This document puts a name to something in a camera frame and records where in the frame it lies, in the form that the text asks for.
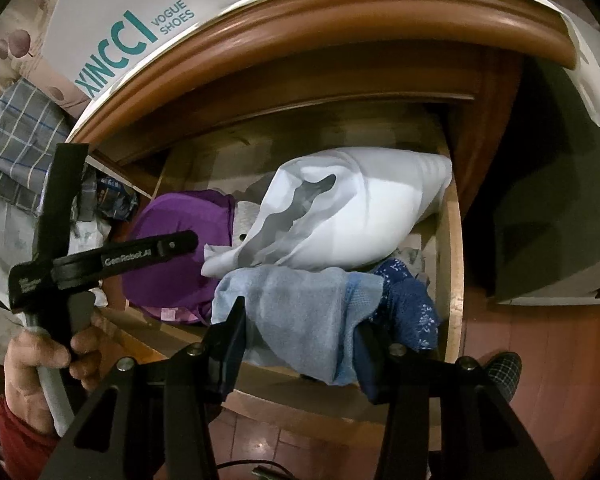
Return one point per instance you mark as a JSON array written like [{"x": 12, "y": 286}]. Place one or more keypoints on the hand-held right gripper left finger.
[{"x": 230, "y": 355}]

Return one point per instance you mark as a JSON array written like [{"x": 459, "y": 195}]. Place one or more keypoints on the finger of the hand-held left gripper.
[{"x": 130, "y": 257}]

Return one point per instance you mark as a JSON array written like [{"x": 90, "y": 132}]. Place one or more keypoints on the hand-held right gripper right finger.
[{"x": 372, "y": 370}]

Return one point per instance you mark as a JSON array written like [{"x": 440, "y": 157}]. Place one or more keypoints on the purple underwear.
[{"x": 180, "y": 220}]

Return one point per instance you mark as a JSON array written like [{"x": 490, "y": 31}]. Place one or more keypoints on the wooden drawer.
[{"x": 280, "y": 402}]

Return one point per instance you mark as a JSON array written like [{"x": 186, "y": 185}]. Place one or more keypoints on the light blue underwear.
[{"x": 290, "y": 320}]

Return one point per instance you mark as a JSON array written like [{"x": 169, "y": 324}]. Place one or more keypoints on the dark blue floral underwear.
[{"x": 410, "y": 305}]

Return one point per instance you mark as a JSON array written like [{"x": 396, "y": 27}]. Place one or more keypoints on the person's left forearm red sleeve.
[{"x": 22, "y": 450}]

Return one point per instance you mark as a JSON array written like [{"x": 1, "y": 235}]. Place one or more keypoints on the person's left hand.
[{"x": 27, "y": 375}]

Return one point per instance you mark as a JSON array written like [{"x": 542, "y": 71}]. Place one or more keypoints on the white sheer net cloth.
[{"x": 5, "y": 225}]

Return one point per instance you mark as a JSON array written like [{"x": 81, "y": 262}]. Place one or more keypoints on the blue packet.
[{"x": 115, "y": 200}]

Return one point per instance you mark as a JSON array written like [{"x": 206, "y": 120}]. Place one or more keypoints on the grey plaid blanket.
[{"x": 20, "y": 130}]

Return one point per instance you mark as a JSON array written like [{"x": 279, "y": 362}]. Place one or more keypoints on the white floral cloth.
[{"x": 412, "y": 257}]

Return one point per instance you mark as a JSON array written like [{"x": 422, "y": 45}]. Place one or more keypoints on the grey cloth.
[{"x": 245, "y": 217}]

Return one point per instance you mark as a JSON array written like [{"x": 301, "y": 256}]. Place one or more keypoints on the dark plaid slipper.
[{"x": 502, "y": 372}]

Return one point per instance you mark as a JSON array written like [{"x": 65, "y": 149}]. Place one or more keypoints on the wooden nightstand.
[{"x": 330, "y": 25}]

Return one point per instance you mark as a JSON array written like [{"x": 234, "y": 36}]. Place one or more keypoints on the white patterned cover cloth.
[{"x": 590, "y": 75}]

